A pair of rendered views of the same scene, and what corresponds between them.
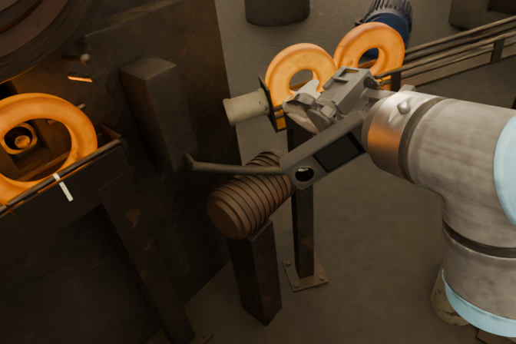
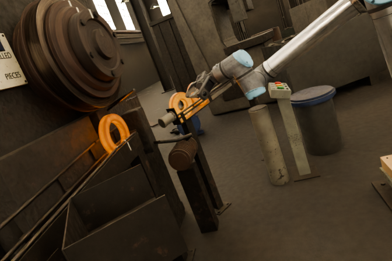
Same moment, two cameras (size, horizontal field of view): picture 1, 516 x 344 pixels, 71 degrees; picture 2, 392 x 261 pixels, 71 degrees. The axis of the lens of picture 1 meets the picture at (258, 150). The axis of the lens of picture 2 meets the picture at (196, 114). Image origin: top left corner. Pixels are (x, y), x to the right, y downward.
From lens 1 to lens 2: 96 cm
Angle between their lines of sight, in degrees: 37
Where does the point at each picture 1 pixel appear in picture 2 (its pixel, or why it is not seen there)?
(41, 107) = (115, 116)
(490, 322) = (255, 91)
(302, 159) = (202, 89)
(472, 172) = (233, 62)
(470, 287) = (248, 86)
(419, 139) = (222, 65)
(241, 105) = (166, 117)
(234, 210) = (182, 150)
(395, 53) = not seen: hidden behind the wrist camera
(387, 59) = not seen: hidden behind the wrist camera
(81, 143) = (126, 131)
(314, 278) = (224, 205)
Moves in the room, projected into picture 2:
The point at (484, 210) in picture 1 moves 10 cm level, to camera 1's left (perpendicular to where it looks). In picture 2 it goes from (238, 67) to (221, 74)
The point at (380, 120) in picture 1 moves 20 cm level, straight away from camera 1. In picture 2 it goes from (214, 70) to (205, 70)
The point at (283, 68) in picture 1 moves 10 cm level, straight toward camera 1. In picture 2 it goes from (174, 100) to (181, 100)
